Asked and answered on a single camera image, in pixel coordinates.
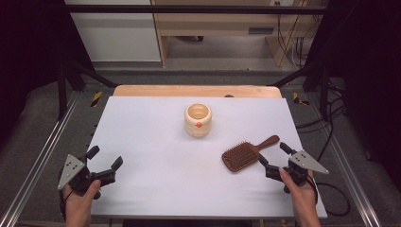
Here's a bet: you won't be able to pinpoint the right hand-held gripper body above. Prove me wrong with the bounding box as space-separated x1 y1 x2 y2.
265 149 329 187

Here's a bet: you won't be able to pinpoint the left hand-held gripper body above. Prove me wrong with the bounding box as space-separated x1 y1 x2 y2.
58 154 116 197

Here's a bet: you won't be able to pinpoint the wooden paddle hairbrush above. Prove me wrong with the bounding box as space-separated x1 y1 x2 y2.
221 134 281 173

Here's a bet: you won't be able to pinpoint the cream cup with orange dot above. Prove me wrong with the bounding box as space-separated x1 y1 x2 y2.
183 102 213 138

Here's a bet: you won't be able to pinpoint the person's left hand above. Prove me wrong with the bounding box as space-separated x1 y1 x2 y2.
63 179 102 221

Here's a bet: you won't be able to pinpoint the person's right hand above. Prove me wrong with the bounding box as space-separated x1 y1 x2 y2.
279 168 320 220

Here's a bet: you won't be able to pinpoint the yellow black tape strip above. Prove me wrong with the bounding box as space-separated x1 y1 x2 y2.
292 92 311 107
90 91 104 108

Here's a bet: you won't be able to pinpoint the white table mat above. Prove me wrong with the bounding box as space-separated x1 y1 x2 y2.
86 96 328 219

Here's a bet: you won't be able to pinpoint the black metal stand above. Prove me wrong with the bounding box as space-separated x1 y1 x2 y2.
268 60 332 122
57 58 119 121

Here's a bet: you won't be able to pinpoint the black curtain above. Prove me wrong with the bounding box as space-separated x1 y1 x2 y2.
0 0 96 146
306 0 401 193

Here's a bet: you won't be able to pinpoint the white cabinet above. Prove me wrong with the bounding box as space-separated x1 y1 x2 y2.
63 0 163 62

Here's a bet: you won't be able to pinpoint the wooden desk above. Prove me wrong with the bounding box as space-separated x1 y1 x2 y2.
150 0 329 68

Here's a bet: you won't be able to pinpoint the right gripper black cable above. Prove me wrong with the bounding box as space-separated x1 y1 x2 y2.
305 174 319 204

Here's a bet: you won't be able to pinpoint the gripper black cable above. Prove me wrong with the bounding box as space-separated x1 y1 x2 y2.
58 188 74 221
305 174 319 204

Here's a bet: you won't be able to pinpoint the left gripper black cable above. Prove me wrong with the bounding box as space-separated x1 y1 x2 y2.
58 188 74 221

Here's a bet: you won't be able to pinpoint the aluminium rail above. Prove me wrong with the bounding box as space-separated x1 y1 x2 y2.
0 91 79 227
306 93 384 227

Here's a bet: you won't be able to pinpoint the bundle of black floor cables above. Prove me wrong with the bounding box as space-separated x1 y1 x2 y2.
296 79 348 164

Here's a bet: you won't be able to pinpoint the black cable loop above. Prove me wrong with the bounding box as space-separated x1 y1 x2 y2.
316 182 352 218

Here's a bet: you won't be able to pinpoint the hanging cables under desk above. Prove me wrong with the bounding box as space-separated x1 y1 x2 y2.
274 1 325 69

